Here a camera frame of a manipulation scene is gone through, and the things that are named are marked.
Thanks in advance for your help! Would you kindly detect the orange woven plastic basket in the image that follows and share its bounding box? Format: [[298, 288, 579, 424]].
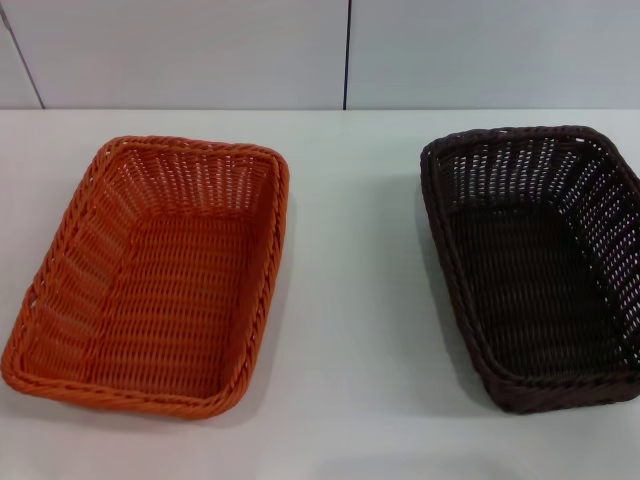
[[0, 134, 293, 420]]

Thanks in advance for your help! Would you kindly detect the dark brown woven plastic basket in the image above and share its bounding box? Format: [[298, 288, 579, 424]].
[[419, 124, 640, 414]]

